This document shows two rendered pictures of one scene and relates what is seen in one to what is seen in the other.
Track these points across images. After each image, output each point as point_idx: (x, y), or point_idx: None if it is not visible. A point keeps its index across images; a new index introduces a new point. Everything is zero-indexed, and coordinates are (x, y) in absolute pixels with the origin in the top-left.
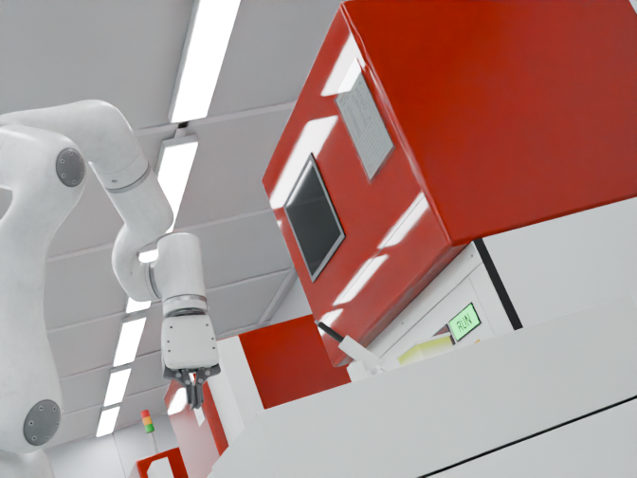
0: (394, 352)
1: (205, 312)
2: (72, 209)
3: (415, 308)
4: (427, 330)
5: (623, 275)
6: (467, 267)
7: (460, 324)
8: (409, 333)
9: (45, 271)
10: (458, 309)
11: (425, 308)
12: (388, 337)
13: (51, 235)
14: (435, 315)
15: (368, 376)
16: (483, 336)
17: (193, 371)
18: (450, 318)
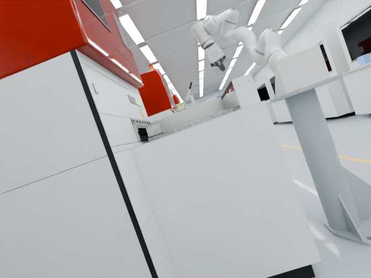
0: (113, 83)
1: (203, 48)
2: (227, 39)
3: (123, 82)
4: (127, 92)
5: None
6: (137, 92)
7: (137, 101)
8: (121, 85)
9: (238, 39)
10: (136, 97)
11: (126, 86)
12: (110, 74)
13: (233, 38)
14: (130, 91)
15: (94, 71)
16: (142, 110)
17: (216, 59)
18: (134, 97)
